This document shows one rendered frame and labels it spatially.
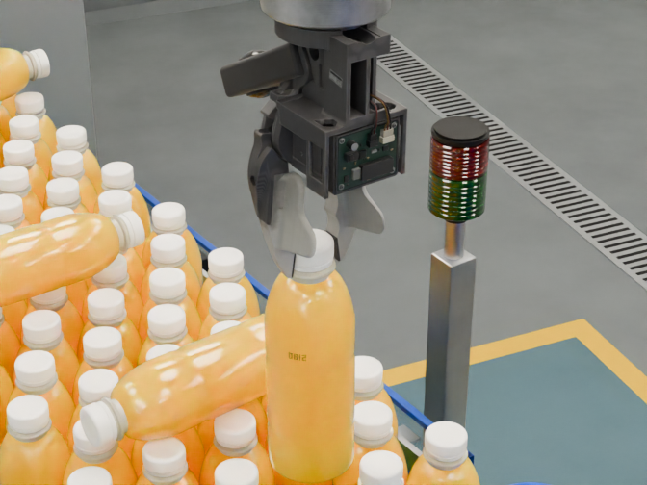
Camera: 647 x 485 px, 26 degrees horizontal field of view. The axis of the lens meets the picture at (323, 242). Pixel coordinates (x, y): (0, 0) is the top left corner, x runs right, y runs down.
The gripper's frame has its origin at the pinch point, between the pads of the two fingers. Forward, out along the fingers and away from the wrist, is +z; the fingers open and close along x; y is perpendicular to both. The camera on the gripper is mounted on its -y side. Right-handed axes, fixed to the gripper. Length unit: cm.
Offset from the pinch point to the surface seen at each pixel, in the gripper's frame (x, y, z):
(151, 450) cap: -8.1, -13.3, 25.0
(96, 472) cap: -13.5, -13.4, 25.0
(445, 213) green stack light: 34.9, -24.9, 19.2
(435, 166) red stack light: 34.5, -26.5, 14.1
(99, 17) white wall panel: 159, -371, 135
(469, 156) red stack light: 36.5, -23.4, 12.1
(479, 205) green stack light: 38.4, -23.2, 18.5
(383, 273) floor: 138, -169, 136
